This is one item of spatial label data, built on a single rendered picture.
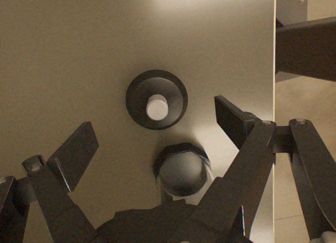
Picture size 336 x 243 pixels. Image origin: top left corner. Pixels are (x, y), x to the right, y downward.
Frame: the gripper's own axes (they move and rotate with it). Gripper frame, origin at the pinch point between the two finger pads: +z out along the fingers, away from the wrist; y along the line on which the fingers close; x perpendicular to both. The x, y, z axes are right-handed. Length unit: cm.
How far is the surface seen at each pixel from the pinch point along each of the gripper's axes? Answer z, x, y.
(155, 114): 5.2, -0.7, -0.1
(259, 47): 11.9, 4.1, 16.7
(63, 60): 12.0, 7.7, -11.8
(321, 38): 52, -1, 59
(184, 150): 9.1, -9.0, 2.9
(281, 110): 105, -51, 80
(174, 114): 8.2, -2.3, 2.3
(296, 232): 105, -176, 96
